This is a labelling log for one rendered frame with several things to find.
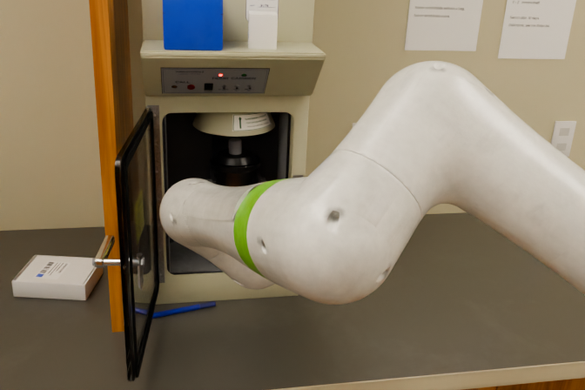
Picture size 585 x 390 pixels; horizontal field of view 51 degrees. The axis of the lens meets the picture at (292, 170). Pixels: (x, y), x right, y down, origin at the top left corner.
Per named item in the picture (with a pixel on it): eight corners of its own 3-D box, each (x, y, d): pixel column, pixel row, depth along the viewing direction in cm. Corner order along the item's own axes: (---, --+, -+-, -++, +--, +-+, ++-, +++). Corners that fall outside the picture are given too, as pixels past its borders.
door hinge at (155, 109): (152, 283, 132) (145, 104, 118) (164, 282, 133) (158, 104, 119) (152, 286, 131) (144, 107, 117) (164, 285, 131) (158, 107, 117)
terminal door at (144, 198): (158, 288, 131) (151, 105, 117) (132, 386, 103) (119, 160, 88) (154, 288, 131) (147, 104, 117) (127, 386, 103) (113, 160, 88)
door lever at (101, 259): (136, 245, 107) (135, 231, 106) (125, 273, 99) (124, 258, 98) (104, 245, 107) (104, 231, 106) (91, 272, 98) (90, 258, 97)
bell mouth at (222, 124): (191, 113, 140) (191, 89, 138) (268, 112, 143) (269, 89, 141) (194, 137, 124) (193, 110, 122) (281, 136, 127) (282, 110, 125)
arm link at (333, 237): (450, 234, 58) (372, 143, 54) (371, 345, 54) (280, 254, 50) (346, 220, 74) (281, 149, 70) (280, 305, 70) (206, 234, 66)
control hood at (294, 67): (144, 92, 117) (141, 39, 114) (310, 92, 123) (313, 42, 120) (141, 109, 107) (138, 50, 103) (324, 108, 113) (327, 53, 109)
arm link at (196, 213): (292, 297, 71) (339, 216, 74) (214, 244, 67) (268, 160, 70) (193, 258, 103) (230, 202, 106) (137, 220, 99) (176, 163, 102)
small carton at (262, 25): (247, 43, 115) (248, 10, 113) (274, 44, 115) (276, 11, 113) (248, 48, 110) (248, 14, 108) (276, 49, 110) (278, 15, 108)
